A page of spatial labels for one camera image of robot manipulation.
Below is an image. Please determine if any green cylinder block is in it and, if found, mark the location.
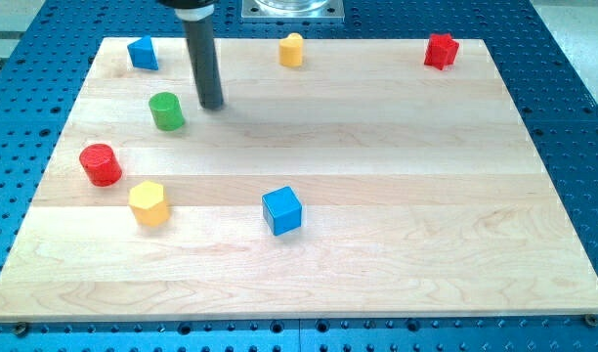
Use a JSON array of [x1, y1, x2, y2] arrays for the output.
[[149, 92, 185, 131]]

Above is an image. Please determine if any red star block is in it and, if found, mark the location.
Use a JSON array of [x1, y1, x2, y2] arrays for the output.
[[424, 33, 459, 70]]

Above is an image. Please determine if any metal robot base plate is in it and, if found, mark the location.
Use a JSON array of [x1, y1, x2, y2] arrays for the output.
[[241, 0, 345, 22]]

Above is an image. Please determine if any right board stop screw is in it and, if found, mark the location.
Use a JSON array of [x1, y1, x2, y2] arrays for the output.
[[583, 314, 598, 328]]

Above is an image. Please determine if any board stop screw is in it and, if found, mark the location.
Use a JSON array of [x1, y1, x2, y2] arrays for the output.
[[583, 314, 598, 328], [12, 322, 29, 337]]

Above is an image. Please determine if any red cylinder block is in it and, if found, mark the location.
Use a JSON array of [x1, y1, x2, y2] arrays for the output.
[[79, 144, 122, 187]]

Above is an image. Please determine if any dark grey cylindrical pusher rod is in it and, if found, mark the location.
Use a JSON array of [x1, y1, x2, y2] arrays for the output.
[[181, 5, 224, 110]]

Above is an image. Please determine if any yellow hexagon block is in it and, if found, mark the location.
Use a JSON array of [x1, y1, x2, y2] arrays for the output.
[[128, 181, 170, 227]]

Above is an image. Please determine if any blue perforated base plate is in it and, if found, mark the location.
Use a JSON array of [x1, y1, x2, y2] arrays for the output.
[[0, 1, 598, 351]]

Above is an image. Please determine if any left board stop screw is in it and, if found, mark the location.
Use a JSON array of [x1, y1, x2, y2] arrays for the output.
[[12, 322, 29, 337]]

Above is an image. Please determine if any yellow heart block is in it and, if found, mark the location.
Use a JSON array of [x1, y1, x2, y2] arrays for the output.
[[278, 32, 304, 67]]

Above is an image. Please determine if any blue cube block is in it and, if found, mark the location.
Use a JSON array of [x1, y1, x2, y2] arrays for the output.
[[262, 186, 303, 236]]

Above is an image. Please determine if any light wooden board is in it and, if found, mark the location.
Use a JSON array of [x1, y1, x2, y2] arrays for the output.
[[0, 38, 598, 323]]

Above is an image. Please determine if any blue triangular prism block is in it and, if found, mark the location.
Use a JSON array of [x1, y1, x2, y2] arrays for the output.
[[127, 35, 158, 70]]

